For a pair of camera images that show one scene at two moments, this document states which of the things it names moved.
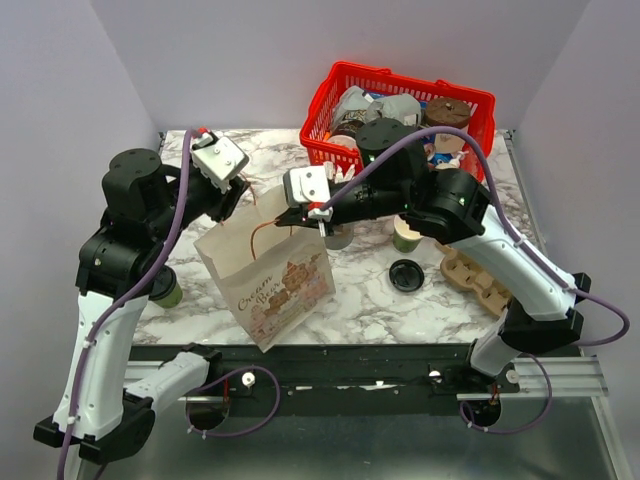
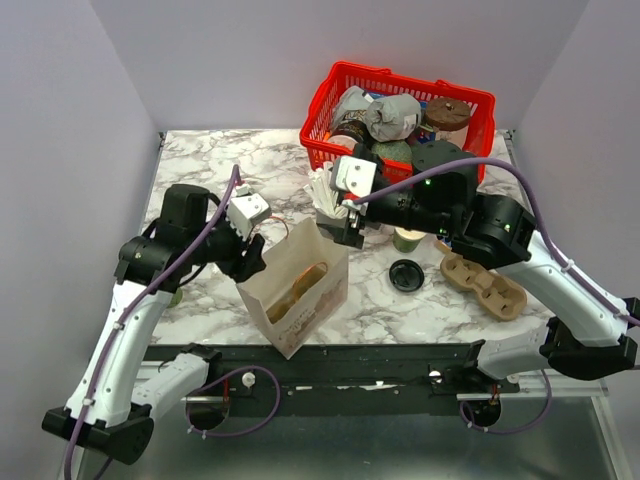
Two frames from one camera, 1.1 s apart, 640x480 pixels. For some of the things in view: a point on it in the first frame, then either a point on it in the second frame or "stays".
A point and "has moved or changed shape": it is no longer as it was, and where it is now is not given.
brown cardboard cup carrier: [460, 271] stays
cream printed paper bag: [274, 278] has moved or changed shape
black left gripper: [224, 203] -> [253, 261]
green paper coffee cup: [172, 300] stays
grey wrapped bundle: [402, 107] stays
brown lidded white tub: [448, 112] stays
